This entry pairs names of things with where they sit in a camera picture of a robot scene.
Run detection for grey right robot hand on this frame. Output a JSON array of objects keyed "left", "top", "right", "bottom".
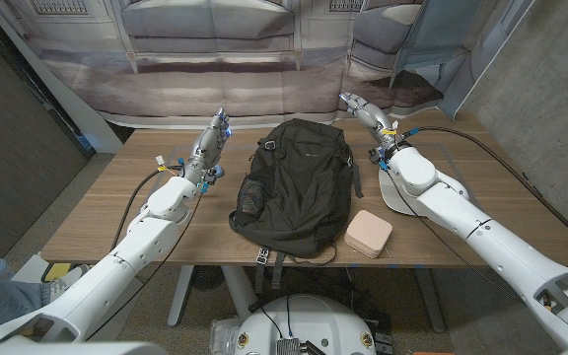
[{"left": 338, "top": 92, "right": 406, "bottom": 168}]

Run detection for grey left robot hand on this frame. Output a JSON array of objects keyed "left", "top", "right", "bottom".
[{"left": 182, "top": 107, "right": 232, "bottom": 194}]

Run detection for black backpack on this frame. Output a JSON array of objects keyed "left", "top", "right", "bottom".
[{"left": 228, "top": 117, "right": 365, "bottom": 292}]

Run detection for white paper plate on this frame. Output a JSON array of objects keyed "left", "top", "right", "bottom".
[{"left": 378, "top": 167, "right": 470, "bottom": 217}]

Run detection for printed room backdrop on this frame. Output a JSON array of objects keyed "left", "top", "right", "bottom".
[{"left": 0, "top": 0, "right": 536, "bottom": 130}]

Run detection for round black floor fan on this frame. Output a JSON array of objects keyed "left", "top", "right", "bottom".
[{"left": 189, "top": 265, "right": 226, "bottom": 291}]

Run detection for white table leg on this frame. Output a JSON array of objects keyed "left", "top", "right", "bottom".
[
  {"left": 221, "top": 264, "right": 258, "bottom": 321},
  {"left": 167, "top": 264, "right": 196, "bottom": 327}
]

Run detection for clear plastic bag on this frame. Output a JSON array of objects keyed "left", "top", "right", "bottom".
[{"left": 208, "top": 318, "right": 244, "bottom": 355}]

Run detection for grey table leg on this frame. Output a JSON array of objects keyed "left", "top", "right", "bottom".
[{"left": 414, "top": 268, "right": 447, "bottom": 334}]

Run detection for yellow black floor item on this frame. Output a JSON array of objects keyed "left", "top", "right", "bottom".
[{"left": 41, "top": 262, "right": 101, "bottom": 285}]

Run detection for dark wooden door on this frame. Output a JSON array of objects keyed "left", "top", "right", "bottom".
[{"left": 0, "top": 4, "right": 91, "bottom": 257}]

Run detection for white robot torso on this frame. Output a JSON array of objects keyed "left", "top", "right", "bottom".
[{"left": 234, "top": 294, "right": 378, "bottom": 355}]

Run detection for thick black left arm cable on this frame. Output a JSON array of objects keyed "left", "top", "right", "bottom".
[{"left": 109, "top": 166, "right": 187, "bottom": 251}]

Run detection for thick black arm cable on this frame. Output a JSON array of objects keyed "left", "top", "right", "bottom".
[
  {"left": 109, "top": 166, "right": 187, "bottom": 251},
  {"left": 401, "top": 126, "right": 568, "bottom": 255}
]

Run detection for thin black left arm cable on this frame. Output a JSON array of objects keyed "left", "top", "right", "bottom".
[{"left": 84, "top": 189, "right": 206, "bottom": 341}]

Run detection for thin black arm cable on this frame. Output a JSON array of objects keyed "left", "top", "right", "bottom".
[
  {"left": 383, "top": 167, "right": 525, "bottom": 305},
  {"left": 84, "top": 189, "right": 206, "bottom": 341}
]

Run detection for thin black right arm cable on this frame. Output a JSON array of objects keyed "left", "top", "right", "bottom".
[{"left": 383, "top": 167, "right": 525, "bottom": 305}]

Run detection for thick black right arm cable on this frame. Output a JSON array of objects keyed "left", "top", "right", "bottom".
[{"left": 401, "top": 126, "right": 568, "bottom": 255}]

